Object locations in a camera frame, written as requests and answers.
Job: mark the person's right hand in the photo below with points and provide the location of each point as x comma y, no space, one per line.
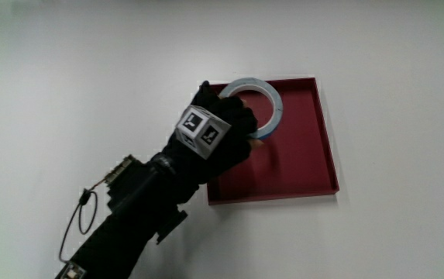
221,155

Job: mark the blue tape roll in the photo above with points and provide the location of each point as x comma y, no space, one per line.
277,101

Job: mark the person's right forearm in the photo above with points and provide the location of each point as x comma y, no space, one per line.
109,244

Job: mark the dark red square tray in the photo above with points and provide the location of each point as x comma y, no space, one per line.
295,159

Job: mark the black wrist sensor module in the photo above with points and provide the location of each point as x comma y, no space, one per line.
130,186

